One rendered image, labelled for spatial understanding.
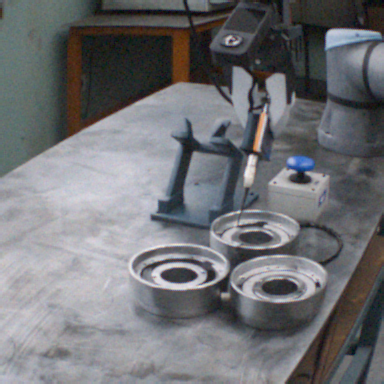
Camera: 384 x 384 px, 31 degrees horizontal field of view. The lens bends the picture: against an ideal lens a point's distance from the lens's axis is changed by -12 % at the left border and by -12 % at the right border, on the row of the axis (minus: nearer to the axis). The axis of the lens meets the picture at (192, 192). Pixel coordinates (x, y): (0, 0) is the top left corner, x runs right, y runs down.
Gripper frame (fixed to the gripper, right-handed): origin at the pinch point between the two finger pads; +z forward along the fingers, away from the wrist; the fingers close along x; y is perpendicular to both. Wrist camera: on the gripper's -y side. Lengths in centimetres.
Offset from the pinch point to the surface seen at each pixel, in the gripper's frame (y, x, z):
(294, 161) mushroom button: 6.4, -2.5, 5.9
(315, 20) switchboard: 360, 98, 33
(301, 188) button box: 4.6, -4.3, 8.7
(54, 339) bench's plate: -35.7, 7.4, 13.3
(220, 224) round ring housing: -7.7, 1.8, 9.9
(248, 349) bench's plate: -27.5, -10.6, 13.2
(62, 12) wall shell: 171, 161, 10
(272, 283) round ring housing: -17.3, -8.8, 10.9
